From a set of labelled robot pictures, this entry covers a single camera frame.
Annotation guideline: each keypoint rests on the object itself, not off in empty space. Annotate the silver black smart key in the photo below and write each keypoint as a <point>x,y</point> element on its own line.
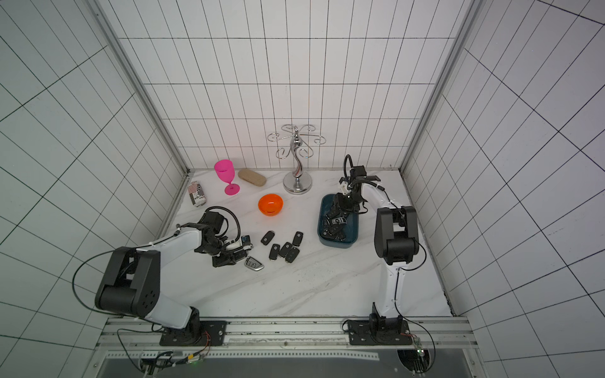
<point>254,264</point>

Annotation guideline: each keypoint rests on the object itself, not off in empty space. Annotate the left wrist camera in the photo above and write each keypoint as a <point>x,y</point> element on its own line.
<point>243,243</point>

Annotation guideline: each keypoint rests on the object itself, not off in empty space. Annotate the silver metal cup rack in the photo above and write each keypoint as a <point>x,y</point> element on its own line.
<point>301,140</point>

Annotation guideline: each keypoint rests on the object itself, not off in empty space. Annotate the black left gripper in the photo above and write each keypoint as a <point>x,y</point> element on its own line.
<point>224,261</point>

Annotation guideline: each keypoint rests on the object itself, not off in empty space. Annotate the teal plastic storage box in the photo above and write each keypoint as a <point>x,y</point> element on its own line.
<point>336,228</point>

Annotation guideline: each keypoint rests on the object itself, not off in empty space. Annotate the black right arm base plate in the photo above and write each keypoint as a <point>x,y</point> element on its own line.
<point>388,332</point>

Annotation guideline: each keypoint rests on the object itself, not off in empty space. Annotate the black VW flip key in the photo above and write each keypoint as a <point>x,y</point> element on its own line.
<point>285,249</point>
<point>267,238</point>
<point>297,240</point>
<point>274,252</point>

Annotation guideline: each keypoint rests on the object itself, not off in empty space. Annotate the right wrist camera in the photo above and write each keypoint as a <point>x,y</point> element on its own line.
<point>345,185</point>

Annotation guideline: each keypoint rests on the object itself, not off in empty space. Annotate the beige woven glasses case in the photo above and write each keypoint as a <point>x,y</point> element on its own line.
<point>252,177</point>

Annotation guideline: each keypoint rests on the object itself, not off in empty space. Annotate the orange plastic bowl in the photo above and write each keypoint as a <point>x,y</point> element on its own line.
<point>270,205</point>

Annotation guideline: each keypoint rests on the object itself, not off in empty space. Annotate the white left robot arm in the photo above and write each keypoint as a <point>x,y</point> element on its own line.
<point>131,284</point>

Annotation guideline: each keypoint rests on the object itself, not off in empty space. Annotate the black flip key buttons up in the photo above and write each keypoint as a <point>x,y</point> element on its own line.
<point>292,255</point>

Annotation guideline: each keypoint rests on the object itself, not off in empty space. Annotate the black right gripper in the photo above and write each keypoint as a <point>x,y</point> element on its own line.
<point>340,208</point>

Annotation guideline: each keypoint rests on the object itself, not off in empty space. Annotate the pink plastic wine goblet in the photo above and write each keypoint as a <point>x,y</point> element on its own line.
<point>226,172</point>

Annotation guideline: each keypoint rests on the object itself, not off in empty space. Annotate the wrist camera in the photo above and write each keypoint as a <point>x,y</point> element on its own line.
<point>345,185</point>
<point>243,243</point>

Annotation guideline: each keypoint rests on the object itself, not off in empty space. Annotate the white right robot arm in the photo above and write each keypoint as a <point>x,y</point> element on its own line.
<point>395,237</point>

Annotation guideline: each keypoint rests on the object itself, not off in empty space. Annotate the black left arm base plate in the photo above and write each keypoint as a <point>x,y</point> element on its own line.
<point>200,333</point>

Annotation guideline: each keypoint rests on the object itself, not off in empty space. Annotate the aluminium frame rail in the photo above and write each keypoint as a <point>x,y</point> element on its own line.
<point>291,334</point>

